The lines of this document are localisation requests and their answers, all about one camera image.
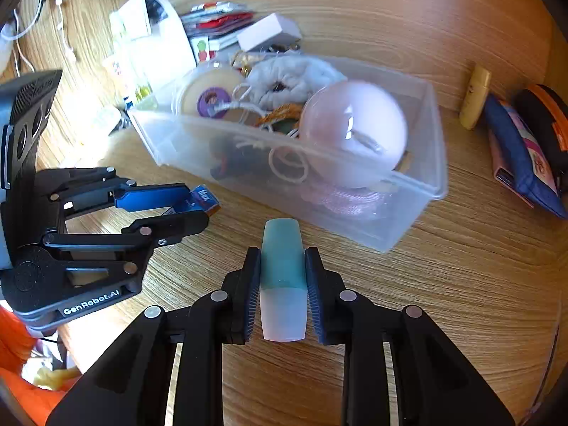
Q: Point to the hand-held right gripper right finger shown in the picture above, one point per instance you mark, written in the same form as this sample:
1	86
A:
315	301

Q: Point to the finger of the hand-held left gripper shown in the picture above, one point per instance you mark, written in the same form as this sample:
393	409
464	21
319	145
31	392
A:
177	226
151	195

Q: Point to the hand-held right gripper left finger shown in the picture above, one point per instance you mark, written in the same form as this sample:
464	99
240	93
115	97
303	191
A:
250	297

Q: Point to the small blue box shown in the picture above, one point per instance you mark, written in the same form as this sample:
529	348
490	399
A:
205	198

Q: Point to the teal and white tube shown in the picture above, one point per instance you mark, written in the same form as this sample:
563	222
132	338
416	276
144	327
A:
284	275

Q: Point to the clear plastic storage box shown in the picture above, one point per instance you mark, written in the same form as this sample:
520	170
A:
399	213

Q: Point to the pink translucent sphere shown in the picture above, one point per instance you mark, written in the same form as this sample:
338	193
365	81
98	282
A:
337	120

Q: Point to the wooden desktop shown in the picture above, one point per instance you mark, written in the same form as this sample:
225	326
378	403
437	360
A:
443	284

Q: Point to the yellow-green spray bottle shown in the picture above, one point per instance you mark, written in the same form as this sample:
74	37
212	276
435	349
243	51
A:
142	92

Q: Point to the tape roll purple core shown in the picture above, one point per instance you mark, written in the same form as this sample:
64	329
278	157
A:
199	84

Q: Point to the orange woven trinket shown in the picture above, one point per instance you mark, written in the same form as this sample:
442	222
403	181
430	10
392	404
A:
284	115

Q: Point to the large white paper sheet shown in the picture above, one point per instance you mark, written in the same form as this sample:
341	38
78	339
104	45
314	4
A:
173	40

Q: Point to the stack of packets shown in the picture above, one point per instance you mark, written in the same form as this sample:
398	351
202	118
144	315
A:
217	17

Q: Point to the small white box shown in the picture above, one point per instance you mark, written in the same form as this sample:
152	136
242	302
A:
270	31

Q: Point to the blue pouch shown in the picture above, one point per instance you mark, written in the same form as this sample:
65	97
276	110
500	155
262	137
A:
519	151

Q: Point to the yellow tube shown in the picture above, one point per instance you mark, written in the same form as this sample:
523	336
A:
475	97

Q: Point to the black and orange case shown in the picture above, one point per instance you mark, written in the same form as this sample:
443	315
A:
546	115

